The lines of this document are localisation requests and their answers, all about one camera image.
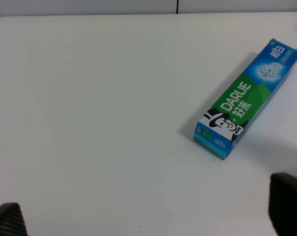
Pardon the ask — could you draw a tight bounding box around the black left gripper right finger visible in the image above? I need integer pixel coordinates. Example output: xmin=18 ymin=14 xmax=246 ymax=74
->
xmin=268 ymin=173 xmax=297 ymax=236

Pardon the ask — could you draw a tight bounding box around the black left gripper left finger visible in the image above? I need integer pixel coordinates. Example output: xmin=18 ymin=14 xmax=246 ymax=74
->
xmin=0 ymin=203 xmax=28 ymax=236

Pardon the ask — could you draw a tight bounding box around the Darlie toothpaste box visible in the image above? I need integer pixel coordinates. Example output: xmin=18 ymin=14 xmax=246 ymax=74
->
xmin=194 ymin=39 xmax=297 ymax=160

